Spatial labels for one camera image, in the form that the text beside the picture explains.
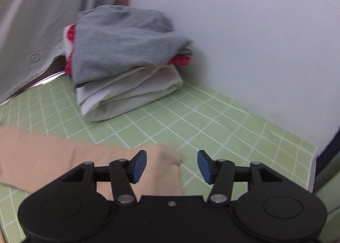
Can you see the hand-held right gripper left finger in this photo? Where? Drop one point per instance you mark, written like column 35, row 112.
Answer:
column 139, row 166

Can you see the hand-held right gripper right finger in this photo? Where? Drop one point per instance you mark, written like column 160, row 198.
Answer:
column 205, row 166

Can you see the beige shirt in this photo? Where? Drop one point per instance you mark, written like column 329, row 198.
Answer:
column 53, row 158

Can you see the green grid mat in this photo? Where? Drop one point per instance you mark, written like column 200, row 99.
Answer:
column 186, row 126

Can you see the grey folded shirt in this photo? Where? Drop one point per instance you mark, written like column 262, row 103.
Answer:
column 119, row 41

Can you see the white board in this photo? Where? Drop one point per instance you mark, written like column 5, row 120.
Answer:
column 252, row 46

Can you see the grey carrot print sheet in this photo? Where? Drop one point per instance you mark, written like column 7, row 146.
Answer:
column 39, row 19

